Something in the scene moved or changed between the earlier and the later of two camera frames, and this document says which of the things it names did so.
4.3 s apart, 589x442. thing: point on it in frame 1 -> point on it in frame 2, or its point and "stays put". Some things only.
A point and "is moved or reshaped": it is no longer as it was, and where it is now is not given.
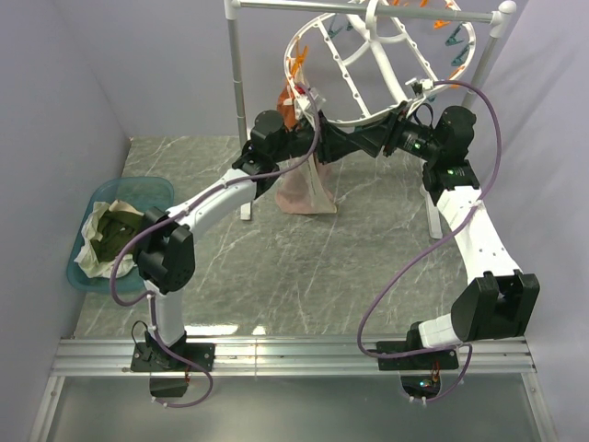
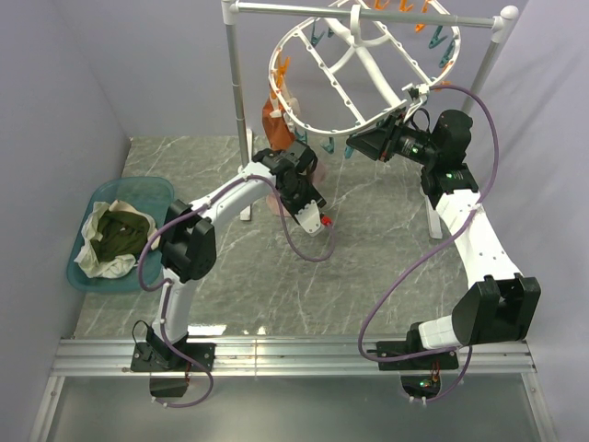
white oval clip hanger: [354, 69] is moved or reshaped
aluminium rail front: [277, 355] stays put
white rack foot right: [432, 215] stays put
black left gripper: [332, 145] -> [313, 195]
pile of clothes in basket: [105, 232] stays put
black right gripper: [386, 133] stays put
